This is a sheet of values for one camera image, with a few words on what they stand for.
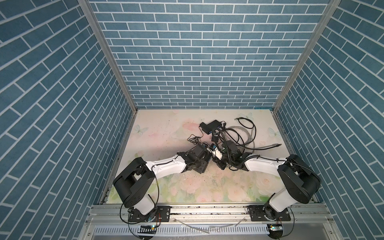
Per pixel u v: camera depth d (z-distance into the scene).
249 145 0.99
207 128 1.08
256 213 0.74
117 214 0.75
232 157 0.71
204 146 0.80
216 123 1.09
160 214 0.73
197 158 0.68
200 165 0.79
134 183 0.44
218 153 0.79
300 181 0.45
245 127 1.08
